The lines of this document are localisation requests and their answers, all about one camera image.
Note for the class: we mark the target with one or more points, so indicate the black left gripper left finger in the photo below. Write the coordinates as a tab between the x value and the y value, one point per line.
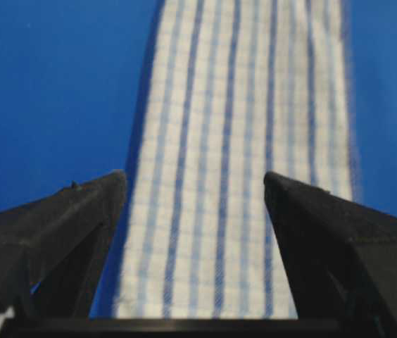
53	250

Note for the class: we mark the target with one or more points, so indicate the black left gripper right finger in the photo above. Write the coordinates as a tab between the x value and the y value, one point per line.
340	259

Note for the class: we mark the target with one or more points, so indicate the white blue-striped towel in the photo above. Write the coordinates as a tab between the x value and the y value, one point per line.
236	89

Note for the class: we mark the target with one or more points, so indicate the blue table cover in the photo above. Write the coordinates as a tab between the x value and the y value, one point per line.
72	79

